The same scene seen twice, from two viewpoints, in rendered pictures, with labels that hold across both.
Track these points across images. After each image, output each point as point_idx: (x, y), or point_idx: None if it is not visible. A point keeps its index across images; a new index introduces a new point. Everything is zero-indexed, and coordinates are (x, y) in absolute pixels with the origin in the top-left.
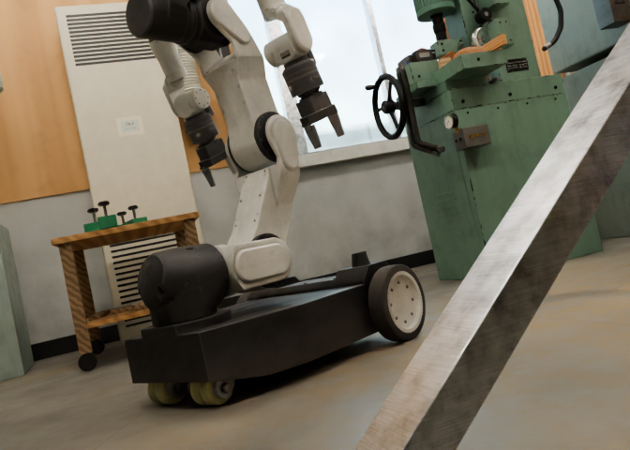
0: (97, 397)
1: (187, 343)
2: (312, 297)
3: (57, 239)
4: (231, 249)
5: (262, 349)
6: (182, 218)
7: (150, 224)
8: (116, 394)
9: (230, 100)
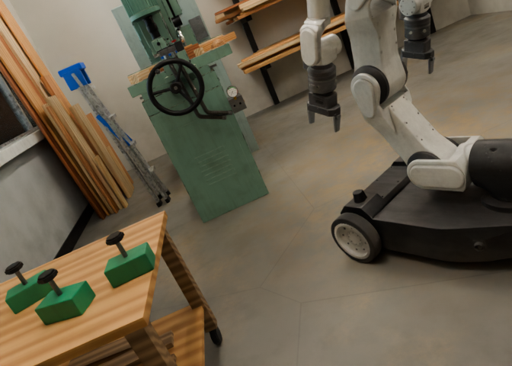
0: (452, 345)
1: None
2: None
3: (145, 312)
4: (481, 139)
5: None
6: (165, 223)
7: (161, 241)
8: (453, 327)
9: (387, 41)
